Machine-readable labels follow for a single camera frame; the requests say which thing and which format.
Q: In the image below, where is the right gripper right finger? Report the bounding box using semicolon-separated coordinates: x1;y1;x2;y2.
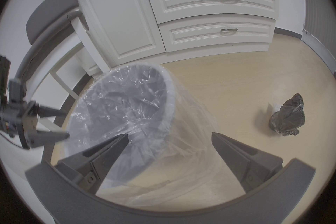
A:
211;132;284;194

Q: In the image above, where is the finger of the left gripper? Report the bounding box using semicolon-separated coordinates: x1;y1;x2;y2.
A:
36;104;68;118
29;130;70;149

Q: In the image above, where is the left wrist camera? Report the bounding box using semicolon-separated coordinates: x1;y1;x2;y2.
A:
8;78;27;103

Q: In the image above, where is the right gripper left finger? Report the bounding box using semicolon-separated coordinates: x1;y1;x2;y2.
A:
56;134;129;193

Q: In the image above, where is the white trash bin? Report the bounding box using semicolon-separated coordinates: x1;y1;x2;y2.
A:
67;61;177;185

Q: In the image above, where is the clear plastic bag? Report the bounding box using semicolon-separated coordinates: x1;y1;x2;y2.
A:
69;62;223;209

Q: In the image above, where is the crumpled black plastic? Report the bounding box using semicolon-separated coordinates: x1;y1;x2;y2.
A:
269;93;306;137

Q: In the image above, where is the white chair with grey cushions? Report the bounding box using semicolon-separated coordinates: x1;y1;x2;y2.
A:
10;0;91;137

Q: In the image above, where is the grey curtain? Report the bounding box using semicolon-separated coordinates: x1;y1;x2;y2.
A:
304;0;335;45

